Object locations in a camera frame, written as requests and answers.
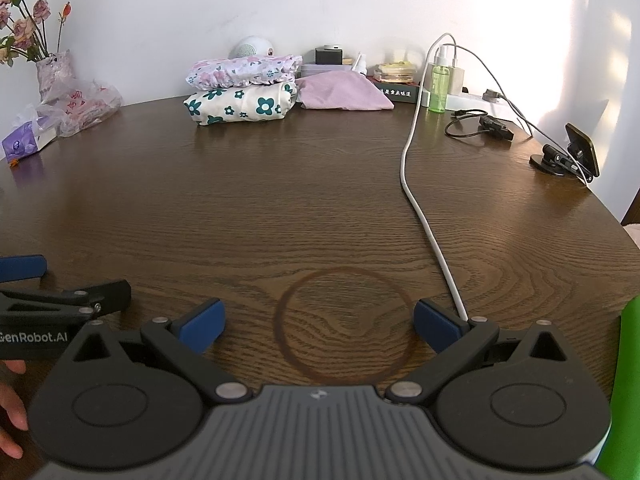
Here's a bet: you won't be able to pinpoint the black phone stand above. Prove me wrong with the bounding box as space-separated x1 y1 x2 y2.
530 144 583 177

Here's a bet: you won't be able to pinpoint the pink artificial flowers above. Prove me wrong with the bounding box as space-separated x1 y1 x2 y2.
0 0 73 66

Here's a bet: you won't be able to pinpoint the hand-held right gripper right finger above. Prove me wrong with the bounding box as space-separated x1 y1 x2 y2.
382 298 568 406

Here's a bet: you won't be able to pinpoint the clear food container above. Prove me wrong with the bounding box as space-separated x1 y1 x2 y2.
374 60 418 83

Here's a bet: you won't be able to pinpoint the white round speaker toy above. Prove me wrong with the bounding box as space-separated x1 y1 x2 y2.
229 36 276 61

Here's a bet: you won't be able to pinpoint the black tissue box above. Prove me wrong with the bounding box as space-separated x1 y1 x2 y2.
315 42 345 65

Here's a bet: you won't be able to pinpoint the pink floral garment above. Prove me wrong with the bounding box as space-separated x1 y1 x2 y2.
186 54 303 90

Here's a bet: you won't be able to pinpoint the white desk power strip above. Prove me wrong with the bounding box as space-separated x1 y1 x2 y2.
422 89 507 113

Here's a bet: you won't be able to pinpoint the black cable with connector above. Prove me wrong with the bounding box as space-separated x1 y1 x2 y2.
444 109 516 143

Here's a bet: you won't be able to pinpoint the person's left hand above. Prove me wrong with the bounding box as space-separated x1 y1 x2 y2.
0 360 29 460

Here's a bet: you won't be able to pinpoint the dark printed box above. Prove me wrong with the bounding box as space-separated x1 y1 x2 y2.
367 80 427 104

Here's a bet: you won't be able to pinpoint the white cloth with teal flowers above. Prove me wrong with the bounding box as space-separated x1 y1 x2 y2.
183 82 298 127

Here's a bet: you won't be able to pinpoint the pale purple flat box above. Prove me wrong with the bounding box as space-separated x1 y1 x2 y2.
299 62 361 79

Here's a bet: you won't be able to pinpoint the green spray bottle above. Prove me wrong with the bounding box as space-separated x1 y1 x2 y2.
427 46 451 113

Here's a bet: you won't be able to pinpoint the black phone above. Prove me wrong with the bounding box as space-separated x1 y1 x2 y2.
565 122 600 178

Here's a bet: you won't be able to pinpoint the bright green object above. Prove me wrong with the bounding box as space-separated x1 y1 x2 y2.
597 296 640 480

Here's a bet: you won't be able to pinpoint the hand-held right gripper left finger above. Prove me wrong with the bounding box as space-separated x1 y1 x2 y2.
72 298 253 405

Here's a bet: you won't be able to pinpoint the paper wrapped vase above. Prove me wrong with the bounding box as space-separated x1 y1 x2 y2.
36 50 76 96

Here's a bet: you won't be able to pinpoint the plain pink folded cloth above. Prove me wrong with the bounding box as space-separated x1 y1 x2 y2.
295 71 396 112

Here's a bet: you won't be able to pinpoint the white cable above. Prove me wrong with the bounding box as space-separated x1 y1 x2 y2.
401 32 471 323

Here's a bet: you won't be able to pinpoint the grey cable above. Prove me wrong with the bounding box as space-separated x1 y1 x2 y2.
452 44 596 188

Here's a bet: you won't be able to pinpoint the purple tissue pack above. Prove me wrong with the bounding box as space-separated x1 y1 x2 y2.
1 105 58 162

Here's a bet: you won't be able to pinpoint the clear plastic bag red print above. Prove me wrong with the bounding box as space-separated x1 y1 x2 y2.
37 77 123 137

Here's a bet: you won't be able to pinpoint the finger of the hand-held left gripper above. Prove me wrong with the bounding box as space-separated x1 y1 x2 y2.
0 280 132 319
0 255 49 284

